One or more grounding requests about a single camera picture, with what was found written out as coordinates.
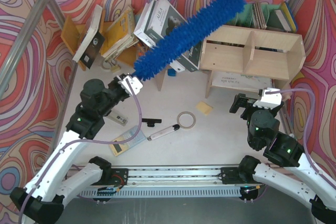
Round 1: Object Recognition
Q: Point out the blue pencil sharpener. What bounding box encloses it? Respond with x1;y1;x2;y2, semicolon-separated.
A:
167;69;177;77

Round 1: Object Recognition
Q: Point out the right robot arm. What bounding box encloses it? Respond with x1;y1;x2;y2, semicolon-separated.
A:
229;88;335;223

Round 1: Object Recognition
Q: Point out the orange wooden book stand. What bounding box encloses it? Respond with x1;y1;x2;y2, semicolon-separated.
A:
61;8;126;70

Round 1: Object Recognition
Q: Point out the spiral bound drawing notebook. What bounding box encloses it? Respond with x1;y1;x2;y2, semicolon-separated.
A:
211;71;275;93

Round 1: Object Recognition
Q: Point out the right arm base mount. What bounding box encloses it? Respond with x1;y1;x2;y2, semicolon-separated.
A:
217;167;261;185

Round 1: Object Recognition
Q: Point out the pen cup with pencils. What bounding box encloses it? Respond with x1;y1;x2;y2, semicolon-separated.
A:
135;43;151;61

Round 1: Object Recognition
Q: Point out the light wooden bookshelf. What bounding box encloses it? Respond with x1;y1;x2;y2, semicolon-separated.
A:
170;25;306;95

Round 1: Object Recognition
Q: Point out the yellow books stack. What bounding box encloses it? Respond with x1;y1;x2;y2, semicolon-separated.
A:
101;6;138;61

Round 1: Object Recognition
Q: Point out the yellow sticky note pad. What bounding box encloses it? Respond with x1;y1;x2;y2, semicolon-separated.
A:
196;101;213;115

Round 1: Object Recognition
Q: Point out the green desk organizer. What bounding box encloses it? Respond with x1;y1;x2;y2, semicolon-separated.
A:
226;2;292;33

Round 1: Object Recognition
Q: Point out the blue yellow book in organizer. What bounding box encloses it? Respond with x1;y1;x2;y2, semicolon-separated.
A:
275;2;298;33

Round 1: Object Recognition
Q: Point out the masking tape roll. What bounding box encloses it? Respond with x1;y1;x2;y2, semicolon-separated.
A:
177;111;196;130

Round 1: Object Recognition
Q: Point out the black T-shaped plastic part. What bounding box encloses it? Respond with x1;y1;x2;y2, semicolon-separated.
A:
142;118;162;127

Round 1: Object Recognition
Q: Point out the yellow grey calculator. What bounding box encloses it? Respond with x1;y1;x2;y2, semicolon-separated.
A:
110;125;146;157

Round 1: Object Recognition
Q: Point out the white black marker pen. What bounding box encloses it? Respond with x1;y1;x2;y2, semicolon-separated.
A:
147;124;180;141

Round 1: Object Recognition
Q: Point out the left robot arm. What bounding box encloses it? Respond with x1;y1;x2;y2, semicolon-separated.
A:
10;74;143;223

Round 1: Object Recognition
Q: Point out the blue microfiber duster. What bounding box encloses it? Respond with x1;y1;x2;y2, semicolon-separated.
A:
131;0;246;81

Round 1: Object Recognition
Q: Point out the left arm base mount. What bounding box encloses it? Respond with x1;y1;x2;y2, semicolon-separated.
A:
99;168;129;186

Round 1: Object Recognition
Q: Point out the white black leaning book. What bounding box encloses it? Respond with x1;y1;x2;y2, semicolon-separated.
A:
73;5;105;69

